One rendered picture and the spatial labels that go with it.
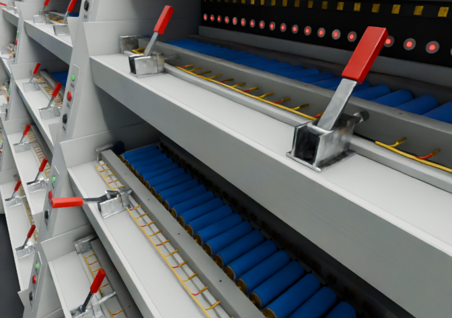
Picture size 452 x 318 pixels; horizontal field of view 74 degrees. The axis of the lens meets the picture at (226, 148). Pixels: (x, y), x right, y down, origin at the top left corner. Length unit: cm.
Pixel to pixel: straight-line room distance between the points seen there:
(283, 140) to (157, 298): 21
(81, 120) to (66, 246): 26
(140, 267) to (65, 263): 32
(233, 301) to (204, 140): 15
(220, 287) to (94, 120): 37
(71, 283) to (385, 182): 56
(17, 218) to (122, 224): 76
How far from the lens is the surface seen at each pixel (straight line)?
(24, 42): 124
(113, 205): 45
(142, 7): 57
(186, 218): 40
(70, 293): 63
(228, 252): 36
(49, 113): 84
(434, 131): 23
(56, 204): 43
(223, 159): 25
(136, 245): 40
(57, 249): 69
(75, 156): 59
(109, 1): 55
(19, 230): 112
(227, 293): 32
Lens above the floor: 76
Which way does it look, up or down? 13 degrees down
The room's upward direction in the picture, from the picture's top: 18 degrees clockwise
